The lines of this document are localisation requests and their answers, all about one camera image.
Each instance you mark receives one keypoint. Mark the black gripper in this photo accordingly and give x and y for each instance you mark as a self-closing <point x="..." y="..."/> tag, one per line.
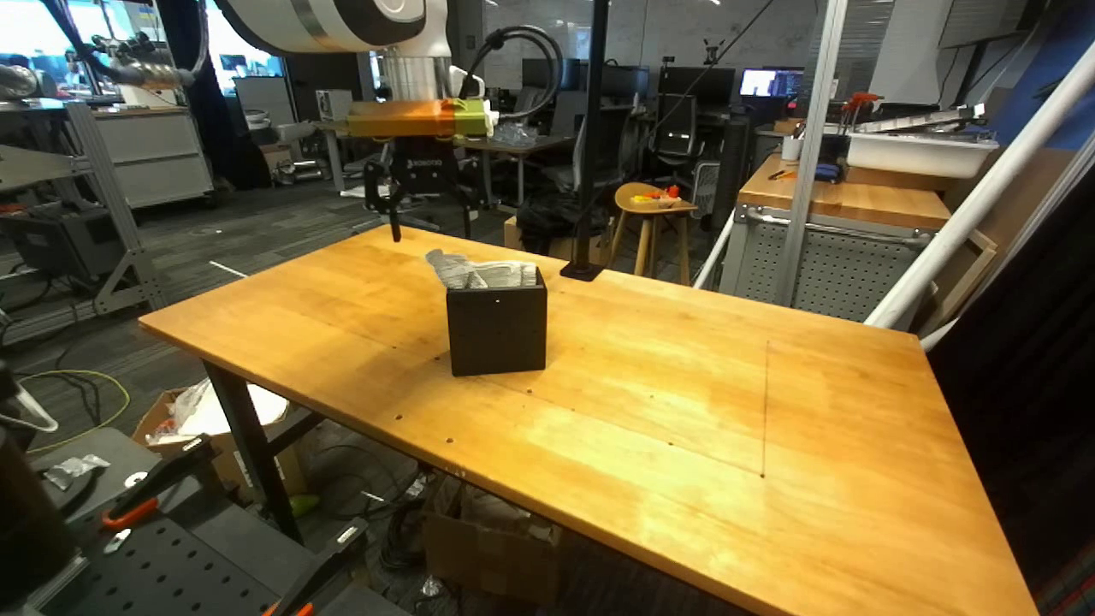
<point x="423" y="163"/>

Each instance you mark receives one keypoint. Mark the white terry towel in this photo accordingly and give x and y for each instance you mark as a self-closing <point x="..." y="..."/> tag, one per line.
<point x="484" y="277"/>

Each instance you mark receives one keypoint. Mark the black perforated box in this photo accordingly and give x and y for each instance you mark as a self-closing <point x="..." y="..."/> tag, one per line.
<point x="499" y="330"/>

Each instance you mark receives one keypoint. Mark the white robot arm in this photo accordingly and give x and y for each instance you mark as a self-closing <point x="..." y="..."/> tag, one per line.
<point x="320" y="22"/>

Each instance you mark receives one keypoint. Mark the cardboard box with white bag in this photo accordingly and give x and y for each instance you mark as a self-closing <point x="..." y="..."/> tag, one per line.
<point x="189" y="415"/>

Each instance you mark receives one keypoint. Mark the small cardboard box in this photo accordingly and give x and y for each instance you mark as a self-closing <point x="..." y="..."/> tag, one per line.
<point x="492" y="552"/>

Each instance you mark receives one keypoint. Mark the black pole stand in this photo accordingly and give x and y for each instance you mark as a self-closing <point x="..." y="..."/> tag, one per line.
<point x="596" y="116"/>

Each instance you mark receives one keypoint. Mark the orange yellow toy pieces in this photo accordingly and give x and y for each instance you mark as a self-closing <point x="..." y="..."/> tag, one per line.
<point x="658" y="198"/>

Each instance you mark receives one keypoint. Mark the round wooden stool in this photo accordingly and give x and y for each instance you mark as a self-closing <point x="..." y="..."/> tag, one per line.
<point x="684" y="212"/>

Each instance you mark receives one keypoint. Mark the black office chair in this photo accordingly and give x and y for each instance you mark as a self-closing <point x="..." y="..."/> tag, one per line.
<point x="680" y="131"/>

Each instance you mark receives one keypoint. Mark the white cabinet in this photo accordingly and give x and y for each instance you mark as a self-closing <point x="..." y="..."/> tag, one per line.
<point x="158" y="160"/>

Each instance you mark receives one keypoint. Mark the thin white tube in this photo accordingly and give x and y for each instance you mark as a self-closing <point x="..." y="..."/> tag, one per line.
<point x="717" y="249"/>

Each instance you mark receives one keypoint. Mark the black table leg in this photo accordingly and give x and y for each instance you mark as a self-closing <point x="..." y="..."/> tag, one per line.
<point x="257" y="457"/>

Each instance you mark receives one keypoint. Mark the grey metal shelving rack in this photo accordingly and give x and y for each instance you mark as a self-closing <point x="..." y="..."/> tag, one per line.
<point x="116" y="216"/>

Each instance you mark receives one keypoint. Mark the computer monitor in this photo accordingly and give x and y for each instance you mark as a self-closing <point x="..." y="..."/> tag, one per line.
<point x="773" y="83"/>

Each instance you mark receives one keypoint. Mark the small white bottle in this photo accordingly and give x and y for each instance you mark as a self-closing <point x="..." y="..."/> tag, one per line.
<point x="788" y="148"/>

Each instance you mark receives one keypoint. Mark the grey aluminium pole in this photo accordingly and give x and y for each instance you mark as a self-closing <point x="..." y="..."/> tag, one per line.
<point x="813" y="148"/>

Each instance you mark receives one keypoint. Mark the black perforated plate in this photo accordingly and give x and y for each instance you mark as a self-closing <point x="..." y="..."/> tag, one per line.
<point x="192" y="570"/>

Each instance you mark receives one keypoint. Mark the clear plastic bag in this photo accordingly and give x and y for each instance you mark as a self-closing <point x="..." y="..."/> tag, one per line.
<point x="75" y="468"/>

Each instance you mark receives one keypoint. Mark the red tool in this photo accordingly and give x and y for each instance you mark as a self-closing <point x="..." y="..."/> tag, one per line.
<point x="857" y="104"/>

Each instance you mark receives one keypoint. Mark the white storage bin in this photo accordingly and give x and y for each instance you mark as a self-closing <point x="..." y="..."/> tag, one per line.
<point x="926" y="155"/>

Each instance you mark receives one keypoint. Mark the person's dark clothed leg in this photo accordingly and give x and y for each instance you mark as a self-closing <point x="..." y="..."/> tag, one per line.
<point x="29" y="536"/>

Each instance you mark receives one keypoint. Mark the white pole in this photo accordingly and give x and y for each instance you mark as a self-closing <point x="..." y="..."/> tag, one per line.
<point x="1033" y="216"/>
<point x="982" y="189"/>

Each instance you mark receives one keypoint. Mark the blue board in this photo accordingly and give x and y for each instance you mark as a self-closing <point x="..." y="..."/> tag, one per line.
<point x="1045" y="56"/>

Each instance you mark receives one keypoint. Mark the yellow-green orange wrist camera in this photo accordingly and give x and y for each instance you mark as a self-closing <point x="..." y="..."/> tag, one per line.
<point x="415" y="117"/>

